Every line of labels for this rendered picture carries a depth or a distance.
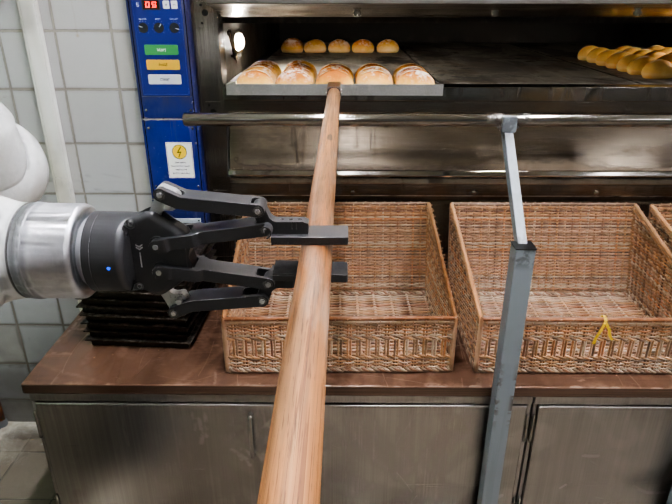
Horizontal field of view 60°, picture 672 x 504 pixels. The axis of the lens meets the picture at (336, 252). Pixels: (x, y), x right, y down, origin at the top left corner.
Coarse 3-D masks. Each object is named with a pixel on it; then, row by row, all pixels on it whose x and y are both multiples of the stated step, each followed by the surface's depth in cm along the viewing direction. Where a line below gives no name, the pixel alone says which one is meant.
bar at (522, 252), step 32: (512, 128) 128; (512, 160) 125; (512, 192) 123; (512, 224) 122; (512, 256) 118; (512, 288) 119; (512, 320) 122; (512, 352) 126; (512, 384) 129; (480, 480) 145
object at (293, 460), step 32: (320, 160) 79; (320, 192) 66; (320, 224) 57; (320, 256) 51; (320, 288) 45; (288, 320) 43; (320, 320) 41; (288, 352) 38; (320, 352) 38; (288, 384) 34; (320, 384) 35; (288, 416) 31; (320, 416) 33; (288, 448) 29; (320, 448) 31; (288, 480) 27; (320, 480) 29
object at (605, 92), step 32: (224, 96) 163; (256, 96) 163; (288, 96) 163; (320, 96) 163; (352, 96) 163; (384, 96) 163; (416, 96) 163; (448, 96) 162; (480, 96) 162; (512, 96) 162; (544, 96) 162; (576, 96) 162; (608, 96) 162; (640, 96) 162
